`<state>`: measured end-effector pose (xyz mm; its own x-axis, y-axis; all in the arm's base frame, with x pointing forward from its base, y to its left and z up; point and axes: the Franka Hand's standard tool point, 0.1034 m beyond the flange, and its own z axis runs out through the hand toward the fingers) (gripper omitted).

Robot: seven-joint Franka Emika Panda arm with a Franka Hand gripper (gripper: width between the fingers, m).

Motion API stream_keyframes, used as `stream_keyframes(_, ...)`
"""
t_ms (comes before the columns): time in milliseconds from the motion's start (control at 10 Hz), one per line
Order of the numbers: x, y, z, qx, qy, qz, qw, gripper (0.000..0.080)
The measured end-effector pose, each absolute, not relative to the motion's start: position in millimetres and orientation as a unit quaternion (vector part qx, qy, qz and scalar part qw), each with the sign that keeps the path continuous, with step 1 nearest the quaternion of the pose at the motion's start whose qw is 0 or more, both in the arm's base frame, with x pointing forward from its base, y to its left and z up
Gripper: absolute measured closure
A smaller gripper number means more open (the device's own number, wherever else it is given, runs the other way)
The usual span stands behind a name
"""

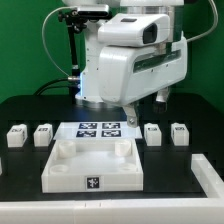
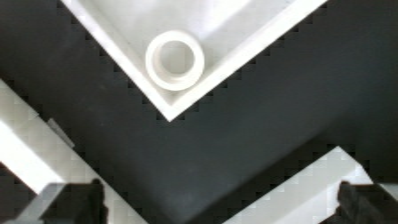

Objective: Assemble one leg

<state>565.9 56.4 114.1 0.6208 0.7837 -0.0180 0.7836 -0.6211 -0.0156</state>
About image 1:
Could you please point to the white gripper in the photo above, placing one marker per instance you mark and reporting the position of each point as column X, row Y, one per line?
column 128, row 74

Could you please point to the white sheet with markers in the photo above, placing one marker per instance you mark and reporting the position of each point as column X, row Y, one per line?
column 108, row 130

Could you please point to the white square tabletop part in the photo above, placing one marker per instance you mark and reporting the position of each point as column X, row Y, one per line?
column 93, row 166

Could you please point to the white obstacle fence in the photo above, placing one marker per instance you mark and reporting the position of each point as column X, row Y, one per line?
column 207, row 210

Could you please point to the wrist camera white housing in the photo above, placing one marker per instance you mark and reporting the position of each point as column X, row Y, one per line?
column 135, row 30

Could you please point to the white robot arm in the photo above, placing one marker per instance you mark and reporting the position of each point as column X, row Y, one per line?
column 89, row 92

